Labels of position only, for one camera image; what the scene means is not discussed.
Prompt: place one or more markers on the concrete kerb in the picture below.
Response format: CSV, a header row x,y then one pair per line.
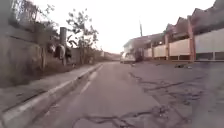
x,y
33,105

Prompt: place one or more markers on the thin leafy tree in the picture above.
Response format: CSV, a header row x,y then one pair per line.
x,y
81,36

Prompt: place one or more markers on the bare branched tree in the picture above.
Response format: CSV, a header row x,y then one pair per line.
x,y
26,11

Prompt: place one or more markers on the grey concrete wall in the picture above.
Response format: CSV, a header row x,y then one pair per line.
x,y
20,56

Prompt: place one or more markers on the pole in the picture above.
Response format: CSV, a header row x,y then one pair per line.
x,y
140,28

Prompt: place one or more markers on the grey asphalt road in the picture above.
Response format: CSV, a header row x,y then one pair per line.
x,y
113,93

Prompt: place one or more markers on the concrete pillar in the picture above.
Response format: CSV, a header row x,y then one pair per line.
x,y
63,40

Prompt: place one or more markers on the building with red pillars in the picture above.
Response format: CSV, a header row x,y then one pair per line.
x,y
200,41

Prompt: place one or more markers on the grey concrete pavement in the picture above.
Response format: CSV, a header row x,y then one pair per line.
x,y
30,88

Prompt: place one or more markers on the pale building with framed windows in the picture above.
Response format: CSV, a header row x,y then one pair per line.
x,y
133,42

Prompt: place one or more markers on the white car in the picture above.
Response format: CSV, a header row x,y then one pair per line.
x,y
128,57

